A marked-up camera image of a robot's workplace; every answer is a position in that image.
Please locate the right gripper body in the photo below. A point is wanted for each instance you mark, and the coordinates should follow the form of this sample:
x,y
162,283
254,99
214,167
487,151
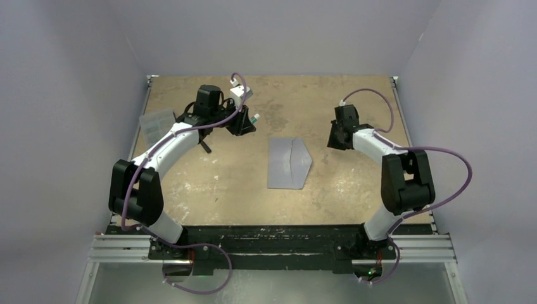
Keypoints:
x,y
334,139

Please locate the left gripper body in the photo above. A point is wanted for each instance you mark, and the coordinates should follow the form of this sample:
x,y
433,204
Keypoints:
x,y
234,125

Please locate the green white glue stick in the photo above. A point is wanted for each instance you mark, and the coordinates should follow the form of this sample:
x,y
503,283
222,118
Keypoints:
x,y
254,119

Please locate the grey envelope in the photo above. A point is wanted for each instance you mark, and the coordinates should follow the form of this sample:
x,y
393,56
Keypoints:
x,y
288,164

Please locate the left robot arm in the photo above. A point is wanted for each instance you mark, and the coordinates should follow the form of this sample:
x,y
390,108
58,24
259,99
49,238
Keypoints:
x,y
135,191

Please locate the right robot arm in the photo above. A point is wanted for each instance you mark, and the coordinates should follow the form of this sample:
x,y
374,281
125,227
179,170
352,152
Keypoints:
x,y
406,179

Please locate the black hammer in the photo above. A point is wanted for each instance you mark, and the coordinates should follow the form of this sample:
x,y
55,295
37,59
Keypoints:
x,y
205,147

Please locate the clear plastic organizer box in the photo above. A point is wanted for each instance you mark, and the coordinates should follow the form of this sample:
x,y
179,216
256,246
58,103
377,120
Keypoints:
x,y
155,125

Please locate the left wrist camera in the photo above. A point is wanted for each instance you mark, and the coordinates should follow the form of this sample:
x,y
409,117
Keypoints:
x,y
240,92

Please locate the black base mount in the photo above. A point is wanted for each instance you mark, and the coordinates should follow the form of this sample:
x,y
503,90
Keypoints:
x,y
340,249

